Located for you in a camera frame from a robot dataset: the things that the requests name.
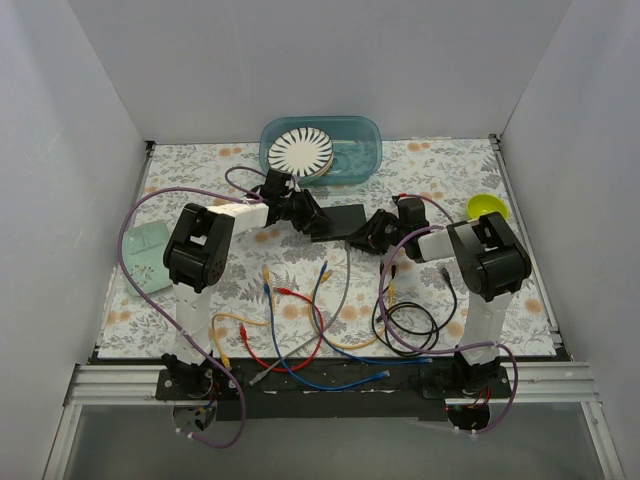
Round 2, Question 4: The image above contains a black network switch box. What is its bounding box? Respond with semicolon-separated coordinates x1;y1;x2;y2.
311;204;366;243

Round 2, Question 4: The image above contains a black ethernet cable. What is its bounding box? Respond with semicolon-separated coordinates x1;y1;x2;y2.
370;262;441;357
384;267;459;351

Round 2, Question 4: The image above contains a red ethernet cable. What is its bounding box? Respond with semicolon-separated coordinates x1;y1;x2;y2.
238;287;326;374

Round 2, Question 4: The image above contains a grey ethernet cable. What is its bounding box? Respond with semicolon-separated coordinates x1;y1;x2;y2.
248;247;351;386

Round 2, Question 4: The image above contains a yellow ethernet cable short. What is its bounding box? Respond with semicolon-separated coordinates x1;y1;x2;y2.
211;312;267;370

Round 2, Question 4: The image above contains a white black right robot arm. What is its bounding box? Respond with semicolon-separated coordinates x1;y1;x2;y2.
346;195;532;398

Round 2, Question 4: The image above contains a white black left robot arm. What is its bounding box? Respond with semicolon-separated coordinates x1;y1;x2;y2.
163;170;333;400

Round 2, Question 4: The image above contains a white blue striped plate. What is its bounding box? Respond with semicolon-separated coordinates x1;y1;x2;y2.
267;127;334;179

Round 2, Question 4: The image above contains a lime green bowl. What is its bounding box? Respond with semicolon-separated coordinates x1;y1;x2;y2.
466;193;509;220

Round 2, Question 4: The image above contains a floral patterned table mat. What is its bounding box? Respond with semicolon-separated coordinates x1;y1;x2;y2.
97;139;559;359

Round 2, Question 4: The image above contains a teal plastic container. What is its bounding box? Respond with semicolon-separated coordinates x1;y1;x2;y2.
259;116;382;186

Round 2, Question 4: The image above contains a mint green plastic lid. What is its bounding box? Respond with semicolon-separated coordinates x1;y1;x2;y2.
122;221;171;295

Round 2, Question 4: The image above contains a yellow ethernet cable long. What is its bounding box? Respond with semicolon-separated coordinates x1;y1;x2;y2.
323;289;386;351

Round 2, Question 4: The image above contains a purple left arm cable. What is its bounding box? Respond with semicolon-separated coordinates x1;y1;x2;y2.
117;165;271;450

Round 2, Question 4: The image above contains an aluminium frame rail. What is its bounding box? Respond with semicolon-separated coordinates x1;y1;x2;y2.
45;359;626;479

